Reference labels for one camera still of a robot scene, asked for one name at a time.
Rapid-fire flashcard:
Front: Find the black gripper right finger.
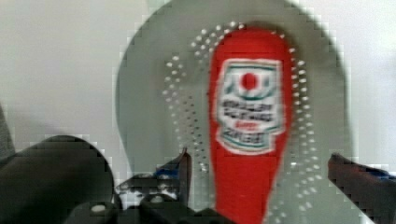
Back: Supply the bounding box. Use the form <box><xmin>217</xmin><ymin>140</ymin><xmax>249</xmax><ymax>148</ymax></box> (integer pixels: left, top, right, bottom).
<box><xmin>328</xmin><ymin>153</ymin><xmax>396</xmax><ymax>224</ymax></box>

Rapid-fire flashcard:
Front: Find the black pot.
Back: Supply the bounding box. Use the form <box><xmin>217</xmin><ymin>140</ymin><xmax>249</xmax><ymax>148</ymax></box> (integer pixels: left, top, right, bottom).
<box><xmin>0</xmin><ymin>135</ymin><xmax>114</xmax><ymax>224</ymax></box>

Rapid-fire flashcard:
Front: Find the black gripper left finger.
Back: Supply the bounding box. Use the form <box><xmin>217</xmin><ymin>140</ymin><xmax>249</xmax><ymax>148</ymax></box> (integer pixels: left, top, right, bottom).
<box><xmin>115</xmin><ymin>147</ymin><xmax>192</xmax><ymax>207</ymax></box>

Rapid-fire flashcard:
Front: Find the red ketchup bottle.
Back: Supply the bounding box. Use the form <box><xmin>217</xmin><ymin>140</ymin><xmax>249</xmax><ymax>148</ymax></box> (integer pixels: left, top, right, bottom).
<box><xmin>208</xmin><ymin>27</ymin><xmax>293</xmax><ymax>224</ymax></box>

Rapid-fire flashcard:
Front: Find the green oval strainer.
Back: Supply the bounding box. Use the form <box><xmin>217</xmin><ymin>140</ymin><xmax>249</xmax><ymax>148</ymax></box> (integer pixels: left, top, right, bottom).
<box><xmin>117</xmin><ymin>0</ymin><xmax>361</xmax><ymax>224</ymax></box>

